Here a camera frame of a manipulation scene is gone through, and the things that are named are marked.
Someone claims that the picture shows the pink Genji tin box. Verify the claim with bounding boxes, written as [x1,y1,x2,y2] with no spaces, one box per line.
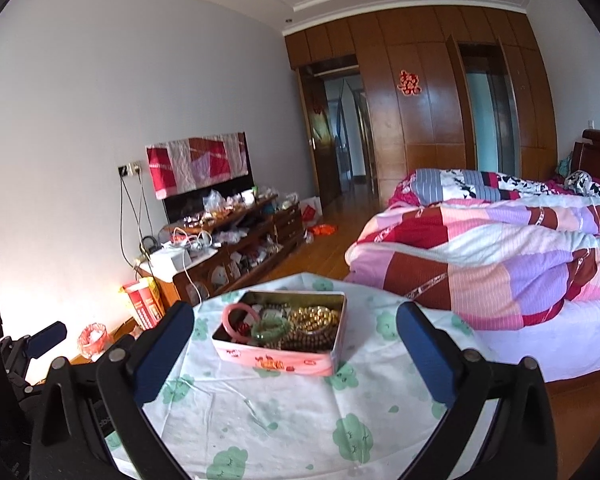
[211,289,347,377]

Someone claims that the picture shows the red yellow carton box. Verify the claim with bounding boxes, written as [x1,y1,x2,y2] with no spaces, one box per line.
[120,276,164,330]

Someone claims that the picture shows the red bag waste bin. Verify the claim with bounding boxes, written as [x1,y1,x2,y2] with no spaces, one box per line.
[78,323,111,362]

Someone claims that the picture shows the wall power socket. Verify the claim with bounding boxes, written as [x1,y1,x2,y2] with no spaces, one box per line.
[118,162,142,178]

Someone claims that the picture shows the black television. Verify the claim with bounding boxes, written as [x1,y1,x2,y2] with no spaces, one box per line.
[146,132,254,223]

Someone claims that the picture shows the wooden door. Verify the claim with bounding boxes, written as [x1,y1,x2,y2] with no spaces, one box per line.
[297,67,342,207]

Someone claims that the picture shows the orange item on floor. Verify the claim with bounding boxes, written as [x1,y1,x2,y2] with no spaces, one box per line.
[309,223,337,236]

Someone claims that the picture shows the brown wooden bead bracelet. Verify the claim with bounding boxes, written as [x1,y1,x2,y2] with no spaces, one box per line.
[272,326,339,354]

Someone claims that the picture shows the red patchwork cloth cover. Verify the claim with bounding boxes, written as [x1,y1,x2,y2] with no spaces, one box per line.
[145,132,250,200]

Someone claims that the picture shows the white box on cabinet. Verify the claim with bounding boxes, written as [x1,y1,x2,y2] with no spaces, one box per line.
[149,247,192,281]

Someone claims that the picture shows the patchwork pink quilt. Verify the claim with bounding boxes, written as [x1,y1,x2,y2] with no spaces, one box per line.
[346,169,600,330]

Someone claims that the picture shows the wooden TV cabinet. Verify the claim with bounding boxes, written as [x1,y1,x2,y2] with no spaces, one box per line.
[138,196,304,306]

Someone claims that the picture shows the black power cables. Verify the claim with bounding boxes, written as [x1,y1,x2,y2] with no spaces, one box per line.
[118,173,161,273]

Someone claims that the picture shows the green jade bracelet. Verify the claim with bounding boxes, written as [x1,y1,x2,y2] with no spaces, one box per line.
[250,314,294,347]

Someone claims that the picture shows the gold pearl bead necklace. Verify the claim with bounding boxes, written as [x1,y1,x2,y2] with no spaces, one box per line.
[285,304,342,337]

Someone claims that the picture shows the red double happiness decal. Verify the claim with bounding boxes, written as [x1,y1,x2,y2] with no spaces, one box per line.
[396,70,422,96]

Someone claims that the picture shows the wooden wardrobe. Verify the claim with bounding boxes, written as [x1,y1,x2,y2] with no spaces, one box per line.
[285,6,557,202]

